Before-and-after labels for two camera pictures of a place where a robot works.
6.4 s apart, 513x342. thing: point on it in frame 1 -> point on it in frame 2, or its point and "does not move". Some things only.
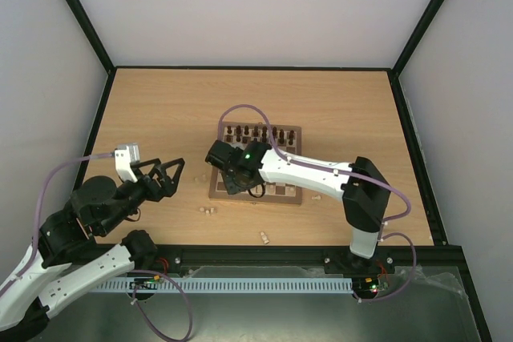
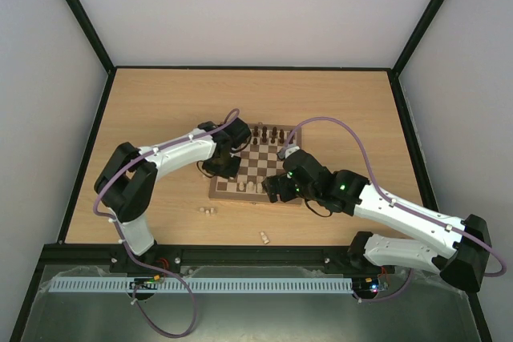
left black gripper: (158, 192) -> (232, 172)
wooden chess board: (286, 138) does not move
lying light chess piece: (264, 239) does not move
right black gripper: (229, 185) -> (273, 188)
